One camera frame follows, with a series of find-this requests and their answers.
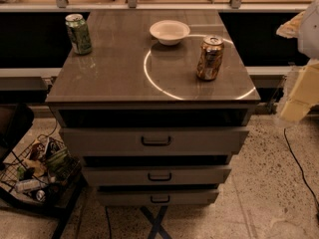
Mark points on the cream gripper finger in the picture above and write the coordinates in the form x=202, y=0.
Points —
x=290, y=29
x=301, y=93

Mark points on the orange soda can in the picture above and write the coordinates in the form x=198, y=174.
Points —
x=210, y=59

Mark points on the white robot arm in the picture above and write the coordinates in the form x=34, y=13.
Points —
x=308, y=37

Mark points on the green soda can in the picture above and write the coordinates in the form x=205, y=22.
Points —
x=78, y=32

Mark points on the white bowl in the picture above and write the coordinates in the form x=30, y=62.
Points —
x=169, y=32

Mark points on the grey drawer cabinet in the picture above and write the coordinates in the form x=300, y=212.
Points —
x=131, y=80

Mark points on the bottom grey drawer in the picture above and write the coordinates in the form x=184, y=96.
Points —
x=174, y=197

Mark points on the grey drawer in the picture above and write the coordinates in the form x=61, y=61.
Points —
x=158, y=141
x=174, y=197
x=156, y=175

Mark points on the middle grey drawer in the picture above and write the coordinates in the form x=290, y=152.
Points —
x=156, y=175

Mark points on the top grey drawer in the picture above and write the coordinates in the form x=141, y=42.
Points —
x=158, y=141

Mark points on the green snack bag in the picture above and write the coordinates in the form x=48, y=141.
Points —
x=59, y=161

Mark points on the plastic water bottle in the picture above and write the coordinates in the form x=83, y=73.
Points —
x=30, y=185

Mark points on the black wire basket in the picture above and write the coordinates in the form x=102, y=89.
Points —
x=31, y=164

